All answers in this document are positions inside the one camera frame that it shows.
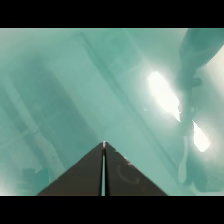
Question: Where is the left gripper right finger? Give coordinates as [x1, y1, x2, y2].
[104, 141, 168, 197]

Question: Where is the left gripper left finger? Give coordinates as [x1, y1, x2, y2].
[37, 141, 105, 197]

